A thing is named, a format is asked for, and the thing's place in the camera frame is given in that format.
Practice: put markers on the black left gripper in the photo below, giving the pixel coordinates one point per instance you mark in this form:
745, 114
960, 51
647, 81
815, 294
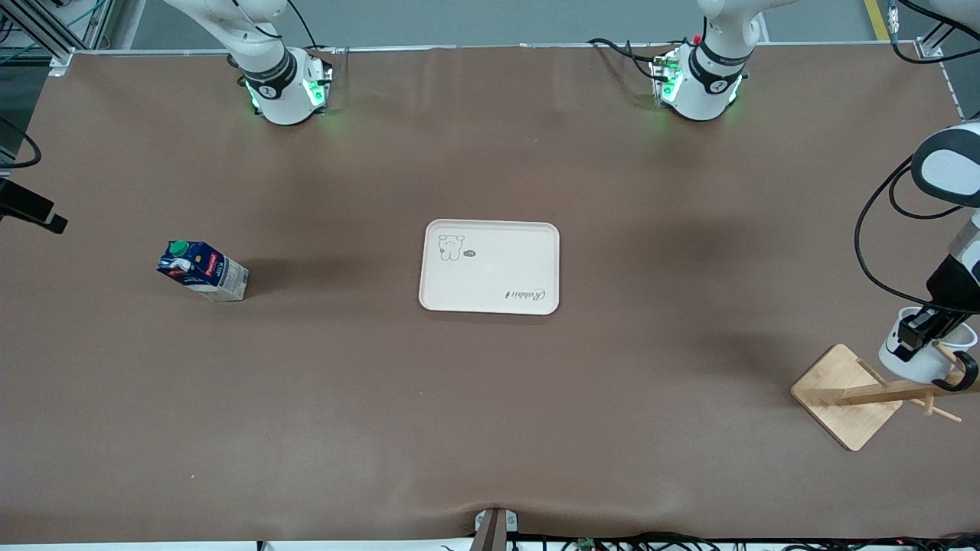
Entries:
949, 288

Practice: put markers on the blue milk carton green cap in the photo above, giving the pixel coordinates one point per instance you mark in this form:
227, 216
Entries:
207, 272

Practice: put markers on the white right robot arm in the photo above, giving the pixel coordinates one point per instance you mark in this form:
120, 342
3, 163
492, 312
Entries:
276, 76

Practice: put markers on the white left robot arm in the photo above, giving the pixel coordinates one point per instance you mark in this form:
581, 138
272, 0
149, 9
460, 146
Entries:
708, 84

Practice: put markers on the white tray with rabbit print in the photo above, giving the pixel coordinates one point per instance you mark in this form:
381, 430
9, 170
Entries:
490, 268

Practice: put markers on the wooden mug stand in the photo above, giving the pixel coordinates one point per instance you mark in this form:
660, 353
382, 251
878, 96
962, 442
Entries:
842, 390

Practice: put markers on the small green circuit board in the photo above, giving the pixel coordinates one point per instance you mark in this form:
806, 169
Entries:
587, 544

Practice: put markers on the aluminium frame post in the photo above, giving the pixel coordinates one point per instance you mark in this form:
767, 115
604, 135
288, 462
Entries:
930, 46

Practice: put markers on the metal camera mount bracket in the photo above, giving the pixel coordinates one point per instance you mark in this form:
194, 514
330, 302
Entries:
494, 528

